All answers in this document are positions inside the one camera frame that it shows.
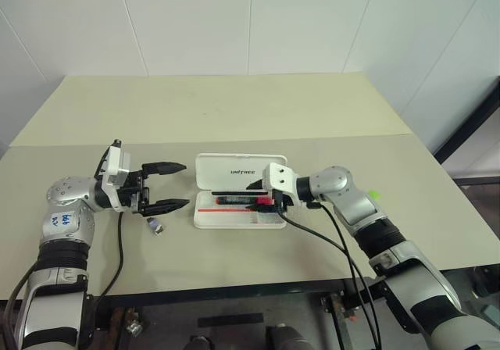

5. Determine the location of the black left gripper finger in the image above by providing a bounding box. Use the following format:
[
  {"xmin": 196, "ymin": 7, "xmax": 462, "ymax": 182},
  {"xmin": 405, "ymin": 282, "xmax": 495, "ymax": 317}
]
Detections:
[
  {"xmin": 140, "ymin": 198, "xmax": 191, "ymax": 216},
  {"xmin": 141, "ymin": 162, "xmax": 188, "ymax": 179}
]

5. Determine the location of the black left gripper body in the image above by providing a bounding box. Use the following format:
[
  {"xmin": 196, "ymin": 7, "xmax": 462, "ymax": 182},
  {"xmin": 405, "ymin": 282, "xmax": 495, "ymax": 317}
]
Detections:
[{"xmin": 117, "ymin": 170, "xmax": 152, "ymax": 215}]

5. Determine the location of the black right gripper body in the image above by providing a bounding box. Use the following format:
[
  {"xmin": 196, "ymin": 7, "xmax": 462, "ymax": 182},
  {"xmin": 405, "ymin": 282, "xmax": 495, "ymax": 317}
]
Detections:
[{"xmin": 272, "ymin": 188, "xmax": 294, "ymax": 213}]

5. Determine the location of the black marker with red cap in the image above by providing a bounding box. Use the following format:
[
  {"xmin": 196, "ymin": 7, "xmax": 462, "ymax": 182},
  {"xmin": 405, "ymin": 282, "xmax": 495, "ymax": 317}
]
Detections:
[{"xmin": 212, "ymin": 195, "xmax": 273, "ymax": 207}]

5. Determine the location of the white plastic pencil case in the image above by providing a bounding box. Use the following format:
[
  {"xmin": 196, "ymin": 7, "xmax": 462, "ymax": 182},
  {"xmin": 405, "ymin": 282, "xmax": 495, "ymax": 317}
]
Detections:
[{"xmin": 193, "ymin": 152, "xmax": 289, "ymax": 230}]

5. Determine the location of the small dark silver clip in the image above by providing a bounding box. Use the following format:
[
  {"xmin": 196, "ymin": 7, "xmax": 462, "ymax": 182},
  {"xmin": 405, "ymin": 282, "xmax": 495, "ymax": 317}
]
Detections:
[{"xmin": 147, "ymin": 217, "xmax": 166, "ymax": 238}]

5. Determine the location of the metal table clamp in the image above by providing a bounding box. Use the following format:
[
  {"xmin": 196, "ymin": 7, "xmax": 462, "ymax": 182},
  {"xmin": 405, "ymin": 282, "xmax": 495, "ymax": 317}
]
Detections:
[
  {"xmin": 319, "ymin": 290, "xmax": 359, "ymax": 324},
  {"xmin": 123, "ymin": 306, "xmax": 145, "ymax": 334}
]

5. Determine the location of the dark rounded shape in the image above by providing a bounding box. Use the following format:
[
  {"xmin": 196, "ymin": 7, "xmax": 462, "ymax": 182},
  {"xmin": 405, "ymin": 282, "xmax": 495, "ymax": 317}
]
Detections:
[
  {"xmin": 265, "ymin": 323, "xmax": 310, "ymax": 350},
  {"xmin": 188, "ymin": 335, "xmax": 213, "ymax": 350}
]

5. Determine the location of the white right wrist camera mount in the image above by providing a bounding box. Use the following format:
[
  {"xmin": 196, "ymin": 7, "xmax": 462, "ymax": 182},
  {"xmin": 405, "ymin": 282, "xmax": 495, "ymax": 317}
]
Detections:
[{"xmin": 262, "ymin": 162, "xmax": 302, "ymax": 207}]

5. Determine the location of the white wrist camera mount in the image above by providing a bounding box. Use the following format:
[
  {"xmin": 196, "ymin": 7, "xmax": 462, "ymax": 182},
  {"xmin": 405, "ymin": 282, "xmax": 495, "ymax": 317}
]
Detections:
[
  {"xmin": 262, "ymin": 162, "xmax": 302, "ymax": 207},
  {"xmin": 95, "ymin": 140, "xmax": 133, "ymax": 213}
]

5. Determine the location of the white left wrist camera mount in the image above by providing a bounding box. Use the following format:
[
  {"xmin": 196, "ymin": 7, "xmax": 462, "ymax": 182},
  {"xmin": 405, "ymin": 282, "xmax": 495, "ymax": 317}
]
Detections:
[{"xmin": 95, "ymin": 140, "xmax": 133, "ymax": 213}]

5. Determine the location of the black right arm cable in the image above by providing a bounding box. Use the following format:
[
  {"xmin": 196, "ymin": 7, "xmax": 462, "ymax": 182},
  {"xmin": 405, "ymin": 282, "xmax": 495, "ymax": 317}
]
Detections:
[
  {"xmin": 308, "ymin": 202, "xmax": 359, "ymax": 312},
  {"xmin": 277, "ymin": 205, "xmax": 382, "ymax": 350}
]

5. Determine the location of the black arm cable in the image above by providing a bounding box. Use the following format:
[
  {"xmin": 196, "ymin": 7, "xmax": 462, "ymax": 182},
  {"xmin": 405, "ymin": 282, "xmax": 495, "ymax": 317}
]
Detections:
[
  {"xmin": 95, "ymin": 210, "xmax": 127, "ymax": 301},
  {"xmin": 308, "ymin": 202, "xmax": 359, "ymax": 312},
  {"xmin": 277, "ymin": 205, "xmax": 382, "ymax": 350}
]

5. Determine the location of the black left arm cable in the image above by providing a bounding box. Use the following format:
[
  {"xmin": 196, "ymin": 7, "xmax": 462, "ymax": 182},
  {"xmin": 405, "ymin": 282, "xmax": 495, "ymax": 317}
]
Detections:
[{"xmin": 95, "ymin": 210, "xmax": 127, "ymax": 301}]

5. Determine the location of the black table frame beam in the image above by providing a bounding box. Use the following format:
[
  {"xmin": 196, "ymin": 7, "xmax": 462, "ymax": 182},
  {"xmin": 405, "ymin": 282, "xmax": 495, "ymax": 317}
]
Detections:
[{"xmin": 92, "ymin": 274, "xmax": 388, "ymax": 309}]

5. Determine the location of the black metal frame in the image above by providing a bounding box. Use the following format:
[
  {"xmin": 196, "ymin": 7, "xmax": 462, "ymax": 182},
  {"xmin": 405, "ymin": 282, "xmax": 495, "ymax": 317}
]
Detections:
[{"xmin": 432, "ymin": 73, "xmax": 500, "ymax": 189}]

